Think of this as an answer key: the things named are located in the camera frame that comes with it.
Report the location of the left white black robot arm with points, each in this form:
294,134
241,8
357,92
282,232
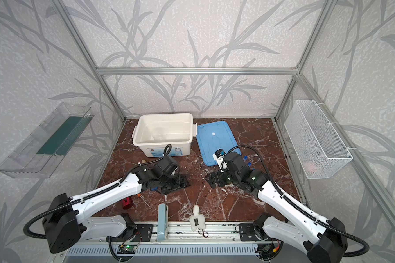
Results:
69,220

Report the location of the orange handled screwdriver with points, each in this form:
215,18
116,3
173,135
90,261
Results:
142,198

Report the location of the clear acrylic wall shelf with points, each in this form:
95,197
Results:
39,155

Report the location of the light blue standing block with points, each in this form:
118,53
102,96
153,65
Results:
163,211

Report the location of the blue plastic bin lid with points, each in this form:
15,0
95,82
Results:
212,137

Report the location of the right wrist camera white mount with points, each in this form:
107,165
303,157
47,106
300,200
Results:
218,157

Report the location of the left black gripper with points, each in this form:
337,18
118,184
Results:
173,183

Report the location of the white wire mesh basket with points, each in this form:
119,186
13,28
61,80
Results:
315,139

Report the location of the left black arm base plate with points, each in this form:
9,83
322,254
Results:
134,233

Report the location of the pink object in basket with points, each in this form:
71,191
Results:
310,167

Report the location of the white plastic storage bin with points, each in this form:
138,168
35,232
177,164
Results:
154,132

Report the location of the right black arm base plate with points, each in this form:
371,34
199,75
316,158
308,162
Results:
247,233

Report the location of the green circuit board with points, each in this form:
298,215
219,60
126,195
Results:
127,249

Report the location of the white plastic squeeze bottle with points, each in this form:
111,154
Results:
197,220

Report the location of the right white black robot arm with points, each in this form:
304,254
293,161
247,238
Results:
322,240

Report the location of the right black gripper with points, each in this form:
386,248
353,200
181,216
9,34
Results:
219,178

